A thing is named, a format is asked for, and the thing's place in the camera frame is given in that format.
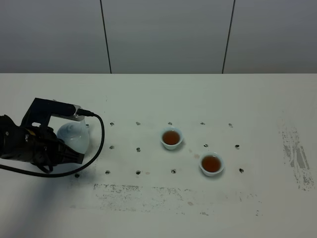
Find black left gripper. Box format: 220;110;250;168
22;126;85;173

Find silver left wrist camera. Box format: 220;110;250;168
21;98;84;127

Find near light blue teacup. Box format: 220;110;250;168
199;152;225;177

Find far light blue teacup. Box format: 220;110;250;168
160;126;183;150

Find light blue teacup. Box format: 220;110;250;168
199;152;225;177
160;126;183;150

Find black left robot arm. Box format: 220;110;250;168
0;115;84;174

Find light blue porcelain teapot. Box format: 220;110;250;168
57;120;90;154

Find black left camera cable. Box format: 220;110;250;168
0;110;106;178

